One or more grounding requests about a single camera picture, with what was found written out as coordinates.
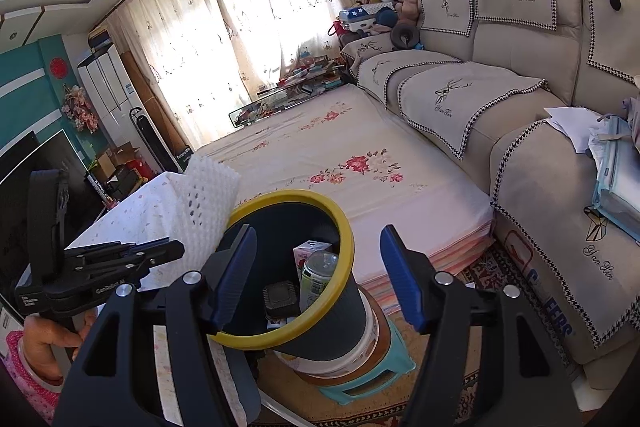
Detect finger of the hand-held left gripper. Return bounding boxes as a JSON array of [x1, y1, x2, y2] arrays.
[[75, 239, 186, 280], [64, 243, 138, 260]]

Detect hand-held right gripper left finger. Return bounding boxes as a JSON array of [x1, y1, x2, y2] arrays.
[[52, 224, 261, 427]]

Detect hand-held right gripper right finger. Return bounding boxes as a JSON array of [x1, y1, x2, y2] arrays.
[[379, 224, 583, 427]]

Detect dark brown square box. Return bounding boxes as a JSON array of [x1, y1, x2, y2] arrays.
[[262, 282, 301, 320]]

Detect small pink white carton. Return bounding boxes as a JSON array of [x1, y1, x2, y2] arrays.
[[292, 241, 333, 280]]

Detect black bin with yellow rim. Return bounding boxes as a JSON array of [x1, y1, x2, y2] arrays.
[[205, 189, 376, 363]]

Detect white foam net sleeve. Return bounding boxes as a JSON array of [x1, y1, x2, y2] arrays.
[[167, 152, 241, 273]]

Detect clear cup with green label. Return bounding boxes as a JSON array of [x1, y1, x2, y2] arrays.
[[300, 251, 341, 313]]

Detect person's left hand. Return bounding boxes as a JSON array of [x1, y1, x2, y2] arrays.
[[24, 309, 98, 383]]

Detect table with white floral tablecloth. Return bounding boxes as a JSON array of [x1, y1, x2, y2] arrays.
[[65, 172, 261, 427]]

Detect long black box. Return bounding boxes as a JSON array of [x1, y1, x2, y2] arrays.
[[85, 174, 108, 208]]

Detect black flat television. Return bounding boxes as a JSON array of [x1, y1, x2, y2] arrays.
[[0, 129, 108, 303]]

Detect green plastic stool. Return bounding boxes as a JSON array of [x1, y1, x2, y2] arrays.
[[317, 322, 418, 405]]

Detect pile of cardboard boxes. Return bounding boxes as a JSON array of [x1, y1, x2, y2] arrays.
[[92, 147, 151, 192]]

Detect artificial flower bunch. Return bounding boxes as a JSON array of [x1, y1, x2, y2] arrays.
[[61, 86, 98, 134]]

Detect black tower fan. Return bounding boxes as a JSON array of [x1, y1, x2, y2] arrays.
[[129, 107, 168, 172]]

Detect white tall cabinet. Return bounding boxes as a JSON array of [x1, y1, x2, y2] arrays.
[[77, 44, 138, 148]]

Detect white printed plastic bag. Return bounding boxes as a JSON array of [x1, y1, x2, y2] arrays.
[[502, 227, 576, 353]]

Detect mattress with floral sheet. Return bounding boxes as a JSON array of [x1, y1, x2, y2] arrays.
[[192, 84, 496, 313]]

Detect tall brown board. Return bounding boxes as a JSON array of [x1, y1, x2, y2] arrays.
[[120, 51, 186, 158]]

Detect dark boxes on cabinet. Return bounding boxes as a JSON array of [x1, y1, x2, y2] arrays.
[[89, 27, 113, 50]]

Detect cluttered glass coffee table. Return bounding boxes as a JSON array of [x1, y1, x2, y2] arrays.
[[229, 57, 351, 130]]

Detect white paper sheet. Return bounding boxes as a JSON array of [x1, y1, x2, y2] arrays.
[[544, 107, 608, 154]]

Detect stack of light blue bags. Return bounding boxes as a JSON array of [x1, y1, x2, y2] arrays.
[[587, 114, 640, 248]]

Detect grey neck pillow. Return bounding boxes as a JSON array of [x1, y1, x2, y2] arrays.
[[391, 23, 421, 50]]

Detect beige sofa with covers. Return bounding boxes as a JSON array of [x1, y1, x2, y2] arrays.
[[340, 0, 640, 375]]

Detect cream embroidered curtains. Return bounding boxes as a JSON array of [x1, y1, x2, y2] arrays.
[[107, 0, 371, 148]]

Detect blue star print bag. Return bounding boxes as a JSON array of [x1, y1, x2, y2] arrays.
[[339, 3, 396, 32]]

